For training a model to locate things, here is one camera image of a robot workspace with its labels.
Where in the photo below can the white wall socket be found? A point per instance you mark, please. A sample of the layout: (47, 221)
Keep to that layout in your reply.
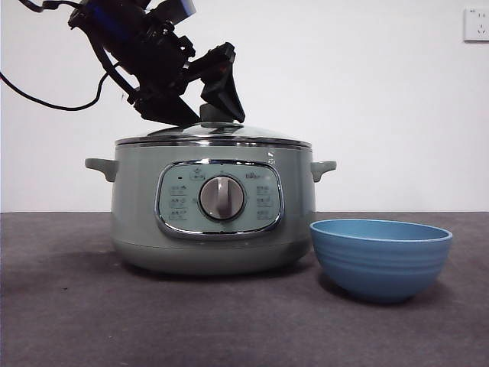
(477, 26)

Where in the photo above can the blue ribbed bowl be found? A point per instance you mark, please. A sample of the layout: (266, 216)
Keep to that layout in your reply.
(382, 264)

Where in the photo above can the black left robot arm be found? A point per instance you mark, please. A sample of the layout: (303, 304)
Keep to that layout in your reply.
(145, 46)

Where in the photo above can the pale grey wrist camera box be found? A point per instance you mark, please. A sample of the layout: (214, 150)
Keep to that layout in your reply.
(182, 8)

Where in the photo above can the glass lid with green knob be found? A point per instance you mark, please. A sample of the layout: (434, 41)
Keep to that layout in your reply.
(267, 136)

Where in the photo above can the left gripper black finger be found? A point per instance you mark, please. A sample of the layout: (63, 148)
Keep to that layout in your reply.
(223, 88)
(168, 111)

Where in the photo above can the pale green electric steamer pot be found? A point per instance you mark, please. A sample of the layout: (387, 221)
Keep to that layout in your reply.
(137, 214)

